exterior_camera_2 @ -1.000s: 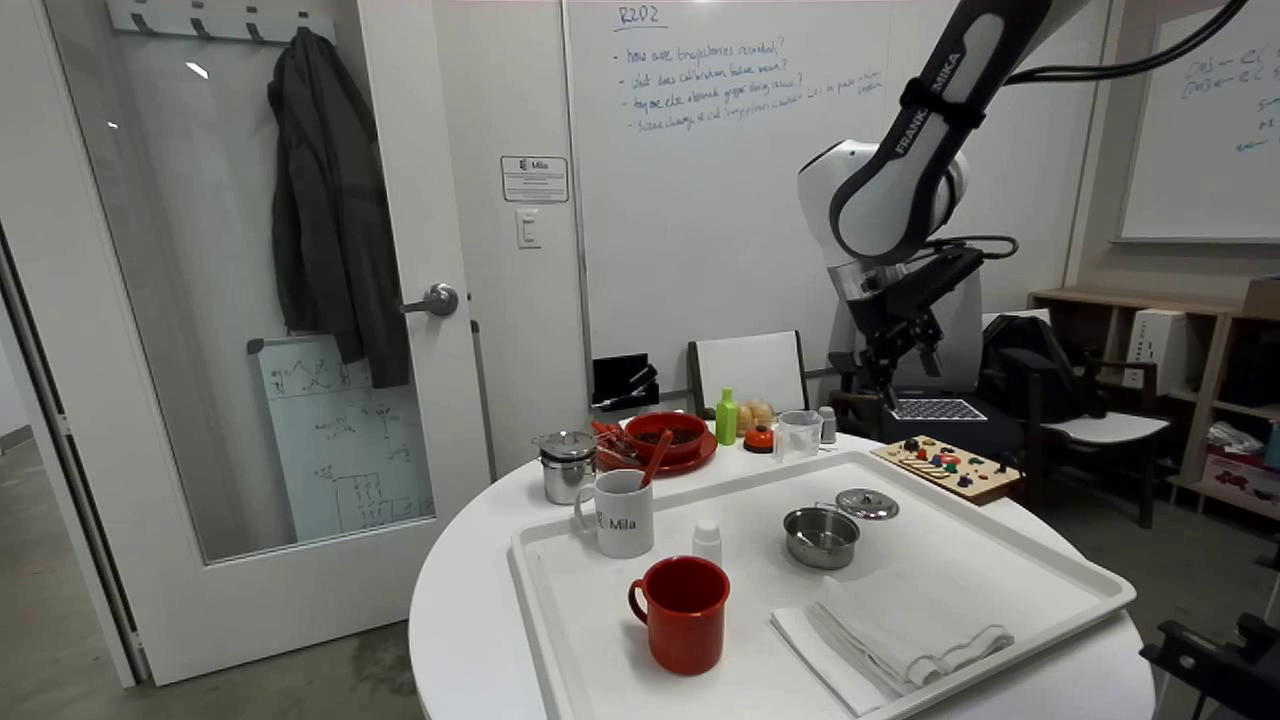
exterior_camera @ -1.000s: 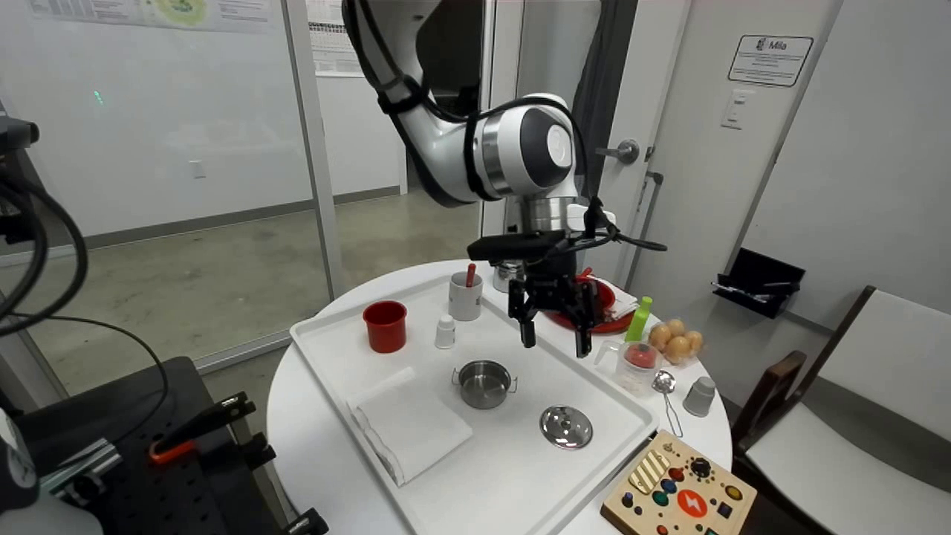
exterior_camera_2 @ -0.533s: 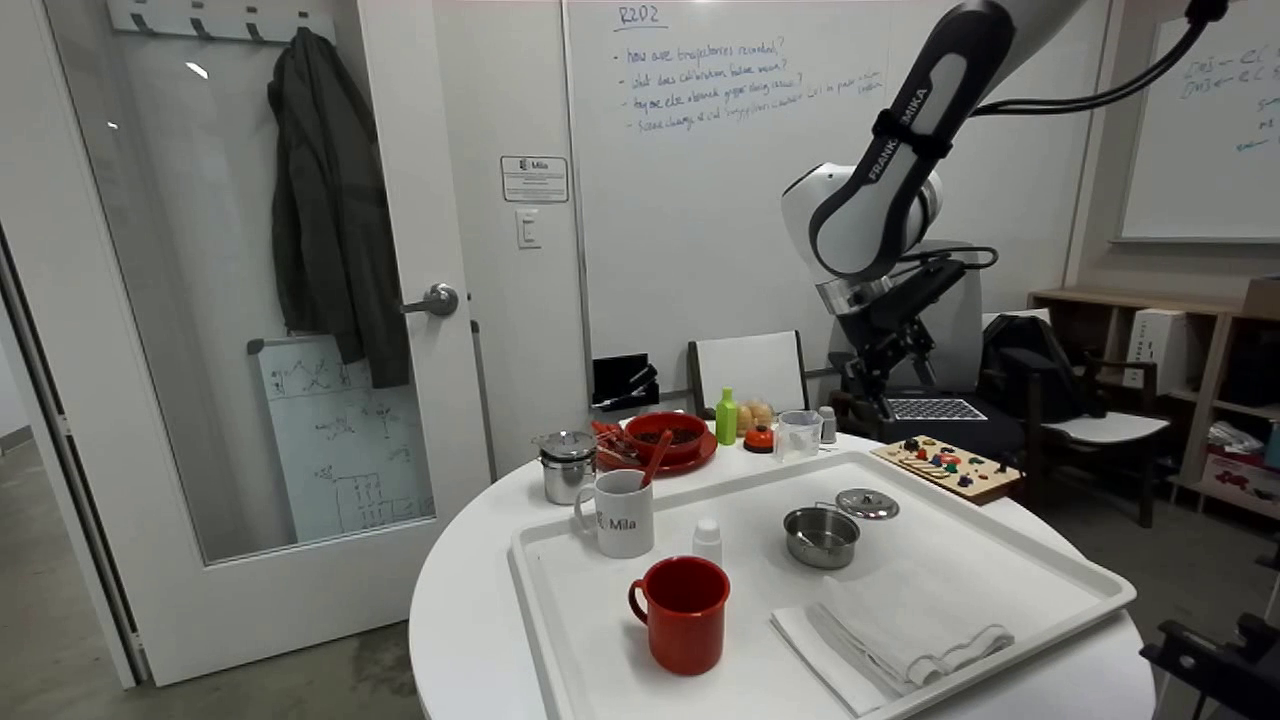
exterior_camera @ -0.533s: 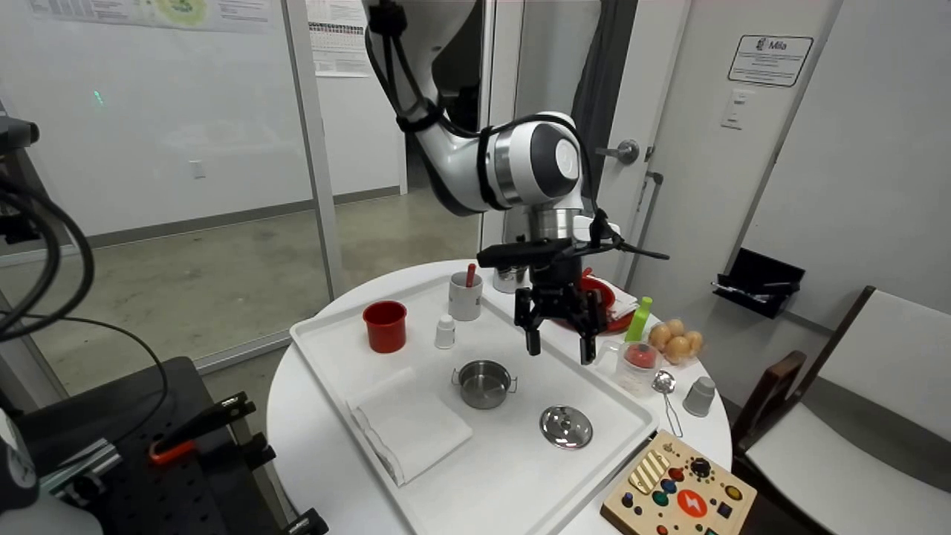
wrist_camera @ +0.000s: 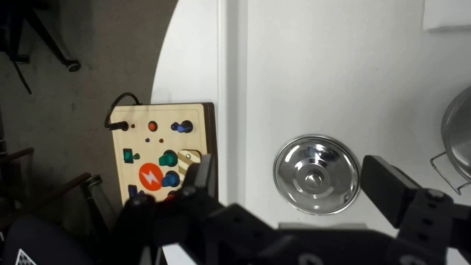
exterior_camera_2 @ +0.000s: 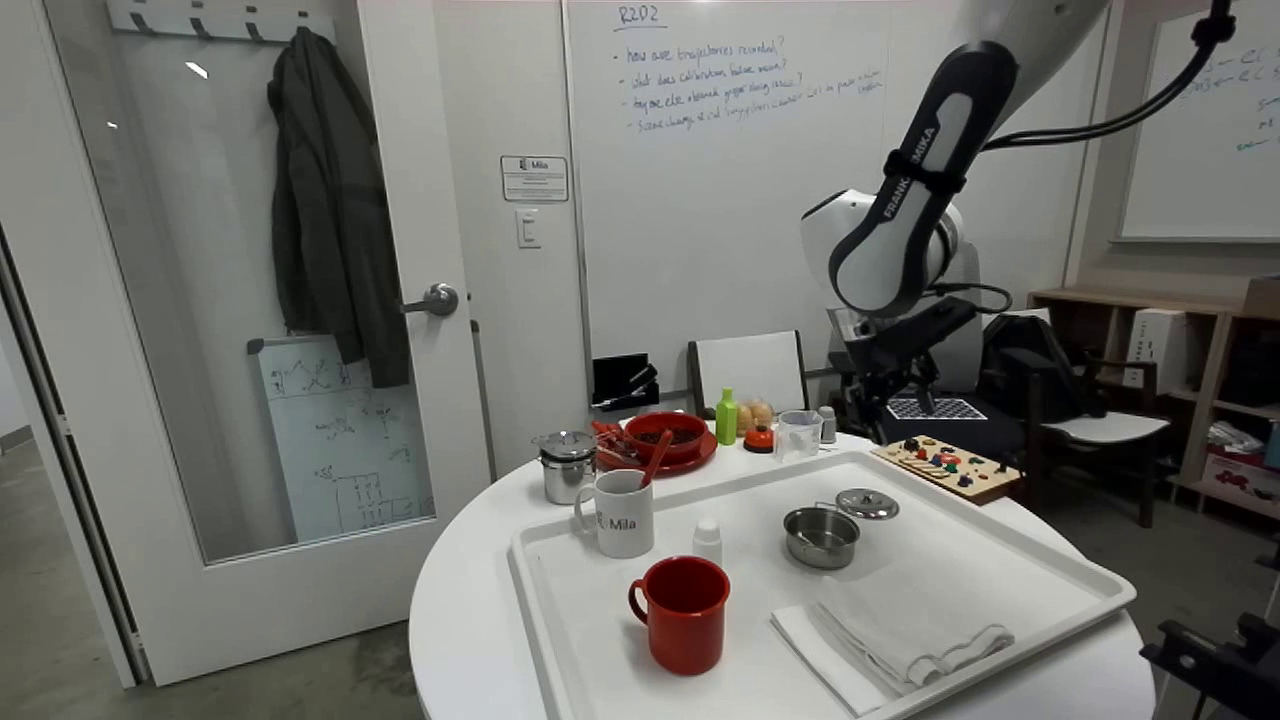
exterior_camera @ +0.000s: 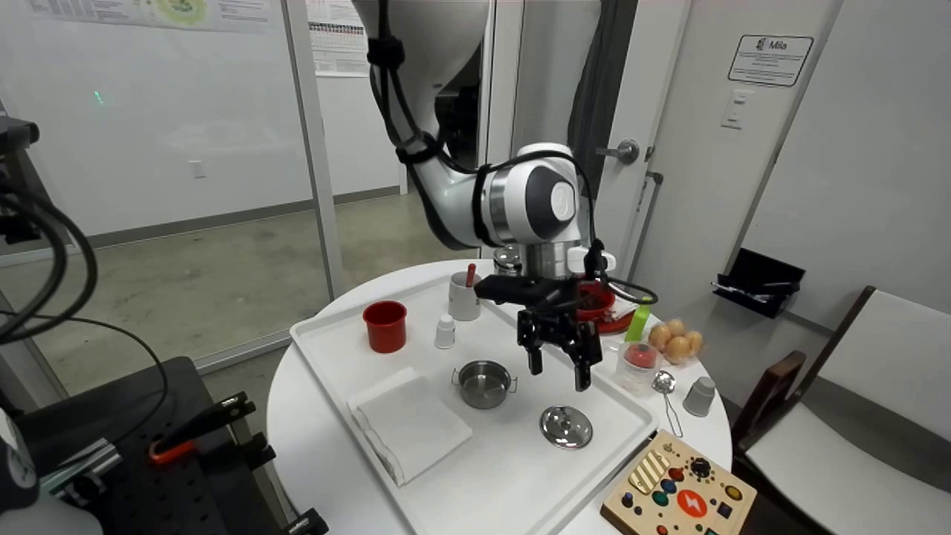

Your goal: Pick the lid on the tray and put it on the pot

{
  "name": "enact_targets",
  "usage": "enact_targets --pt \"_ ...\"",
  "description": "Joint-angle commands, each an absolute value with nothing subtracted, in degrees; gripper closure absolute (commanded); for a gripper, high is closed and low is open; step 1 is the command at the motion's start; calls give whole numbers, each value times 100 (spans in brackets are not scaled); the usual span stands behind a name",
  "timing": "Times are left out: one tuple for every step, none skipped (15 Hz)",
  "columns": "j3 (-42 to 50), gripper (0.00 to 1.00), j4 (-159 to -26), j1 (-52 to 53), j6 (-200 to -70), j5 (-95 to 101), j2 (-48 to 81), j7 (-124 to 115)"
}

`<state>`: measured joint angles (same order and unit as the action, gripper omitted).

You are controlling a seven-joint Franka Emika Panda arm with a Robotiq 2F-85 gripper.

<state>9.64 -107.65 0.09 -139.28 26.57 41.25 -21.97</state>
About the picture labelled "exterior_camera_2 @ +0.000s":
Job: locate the white coat hook rack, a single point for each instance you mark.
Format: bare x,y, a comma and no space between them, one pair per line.
173,16

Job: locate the small leaning whiteboard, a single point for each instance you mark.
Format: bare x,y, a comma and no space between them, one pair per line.
343,444

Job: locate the round white table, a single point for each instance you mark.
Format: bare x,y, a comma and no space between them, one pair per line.
461,624

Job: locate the small steel pot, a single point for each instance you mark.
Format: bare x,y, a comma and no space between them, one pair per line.
818,539

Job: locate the white wall sign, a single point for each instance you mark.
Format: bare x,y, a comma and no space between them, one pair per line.
534,178

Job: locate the dark grey coat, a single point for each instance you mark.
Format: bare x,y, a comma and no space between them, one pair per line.
325,214

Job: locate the black chair with white seat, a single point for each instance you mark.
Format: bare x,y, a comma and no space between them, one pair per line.
1107,427

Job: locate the red bowl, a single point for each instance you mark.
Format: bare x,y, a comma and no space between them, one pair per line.
681,441

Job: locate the small grey shaker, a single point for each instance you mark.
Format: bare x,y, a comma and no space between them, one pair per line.
825,427

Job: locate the white light switch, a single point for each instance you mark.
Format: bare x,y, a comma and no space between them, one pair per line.
531,229

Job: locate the checkered pad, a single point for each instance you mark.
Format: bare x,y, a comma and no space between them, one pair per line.
940,408

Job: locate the round steel lid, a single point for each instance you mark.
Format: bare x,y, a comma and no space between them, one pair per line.
867,503

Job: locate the small green bottle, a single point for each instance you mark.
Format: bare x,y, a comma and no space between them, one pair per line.
726,422

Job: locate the black box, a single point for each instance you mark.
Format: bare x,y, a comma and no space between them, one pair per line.
625,382

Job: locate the red mug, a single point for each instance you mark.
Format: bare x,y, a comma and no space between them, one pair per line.
687,623

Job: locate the white mug with print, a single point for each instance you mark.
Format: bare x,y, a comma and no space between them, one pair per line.
625,522

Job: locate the black equipment frame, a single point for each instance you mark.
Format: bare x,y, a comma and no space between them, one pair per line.
1215,667

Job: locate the white box on shelf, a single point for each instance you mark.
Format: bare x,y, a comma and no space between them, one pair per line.
1157,349

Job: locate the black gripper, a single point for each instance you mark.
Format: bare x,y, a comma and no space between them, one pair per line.
902,347

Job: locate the grey office chair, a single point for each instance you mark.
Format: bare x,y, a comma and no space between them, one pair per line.
961,354

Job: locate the white door with glass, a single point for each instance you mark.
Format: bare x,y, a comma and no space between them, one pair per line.
106,402

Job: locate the white panel with black frame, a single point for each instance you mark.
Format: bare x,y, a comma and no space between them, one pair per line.
751,369

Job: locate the wooden game board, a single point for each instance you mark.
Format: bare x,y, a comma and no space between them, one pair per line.
948,465

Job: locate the small orange toy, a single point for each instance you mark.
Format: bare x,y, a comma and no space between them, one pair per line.
758,432

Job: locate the wooden shelf unit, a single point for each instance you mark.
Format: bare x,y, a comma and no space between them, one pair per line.
1222,313

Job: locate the framed whiteboard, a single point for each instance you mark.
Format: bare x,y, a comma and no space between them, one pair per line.
1205,174

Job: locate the folded white towel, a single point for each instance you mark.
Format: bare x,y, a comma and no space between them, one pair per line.
920,624

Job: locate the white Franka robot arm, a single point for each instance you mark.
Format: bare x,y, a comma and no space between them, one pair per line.
881,252

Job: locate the steel canister with lid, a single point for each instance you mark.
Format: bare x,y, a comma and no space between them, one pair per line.
565,468

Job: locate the red spoon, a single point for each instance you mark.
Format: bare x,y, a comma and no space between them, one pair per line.
652,458

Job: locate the large white tray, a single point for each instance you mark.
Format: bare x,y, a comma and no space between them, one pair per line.
1023,562

